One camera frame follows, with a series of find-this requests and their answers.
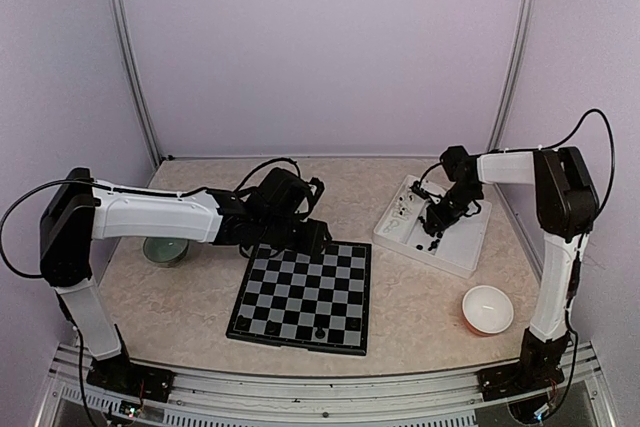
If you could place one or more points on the white chess pieces pile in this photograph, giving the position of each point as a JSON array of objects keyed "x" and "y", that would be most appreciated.
[{"x": 404, "y": 205}]

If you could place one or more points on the white plastic piece tray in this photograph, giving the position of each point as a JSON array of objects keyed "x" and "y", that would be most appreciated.
[{"x": 415, "y": 226}]

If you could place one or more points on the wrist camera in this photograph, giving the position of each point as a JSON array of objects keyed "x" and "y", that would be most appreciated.
[
  {"x": 417, "y": 189},
  {"x": 313, "y": 190}
]

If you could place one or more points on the black chess piece king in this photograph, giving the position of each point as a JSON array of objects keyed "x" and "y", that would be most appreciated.
[{"x": 320, "y": 332}]

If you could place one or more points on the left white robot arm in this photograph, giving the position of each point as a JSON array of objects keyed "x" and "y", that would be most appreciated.
[{"x": 277, "y": 212}]

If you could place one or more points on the green glass bowl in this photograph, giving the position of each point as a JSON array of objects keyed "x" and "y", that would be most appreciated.
[{"x": 165, "y": 252}]

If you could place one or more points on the black grey chessboard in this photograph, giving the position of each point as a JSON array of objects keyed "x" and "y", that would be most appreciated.
[{"x": 301, "y": 293}]

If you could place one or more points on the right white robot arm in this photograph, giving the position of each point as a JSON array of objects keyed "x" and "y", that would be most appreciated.
[{"x": 567, "y": 206}]

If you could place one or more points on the aluminium frame post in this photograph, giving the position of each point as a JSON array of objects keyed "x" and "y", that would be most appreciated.
[
  {"x": 133, "y": 79},
  {"x": 526, "y": 9}
]

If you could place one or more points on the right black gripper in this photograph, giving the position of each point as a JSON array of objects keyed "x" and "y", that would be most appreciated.
[{"x": 443, "y": 221}]

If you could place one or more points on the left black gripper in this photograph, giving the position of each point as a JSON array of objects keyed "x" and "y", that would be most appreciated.
[{"x": 313, "y": 243}]

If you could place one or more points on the right aluminium frame post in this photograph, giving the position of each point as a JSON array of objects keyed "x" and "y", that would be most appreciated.
[{"x": 526, "y": 9}]

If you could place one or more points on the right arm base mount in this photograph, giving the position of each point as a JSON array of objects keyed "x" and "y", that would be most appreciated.
[{"x": 512, "y": 379}]

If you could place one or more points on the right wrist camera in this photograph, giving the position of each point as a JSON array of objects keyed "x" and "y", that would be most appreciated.
[{"x": 417, "y": 189}]

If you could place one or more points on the black chess pieces pile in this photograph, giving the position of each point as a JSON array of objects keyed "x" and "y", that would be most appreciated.
[{"x": 435, "y": 236}]

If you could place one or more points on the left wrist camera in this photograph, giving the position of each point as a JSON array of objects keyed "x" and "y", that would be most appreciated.
[{"x": 313, "y": 190}]

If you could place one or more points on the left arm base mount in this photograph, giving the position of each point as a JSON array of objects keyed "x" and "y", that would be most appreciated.
[{"x": 134, "y": 380}]

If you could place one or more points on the white orange bowl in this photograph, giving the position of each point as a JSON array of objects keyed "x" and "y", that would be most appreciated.
[{"x": 486, "y": 310}]

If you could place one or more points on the left aluminium frame post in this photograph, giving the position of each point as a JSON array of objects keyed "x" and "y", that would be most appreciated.
[{"x": 133, "y": 79}]

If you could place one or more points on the aluminium front rail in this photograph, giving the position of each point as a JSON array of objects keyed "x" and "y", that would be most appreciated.
[{"x": 203, "y": 397}]

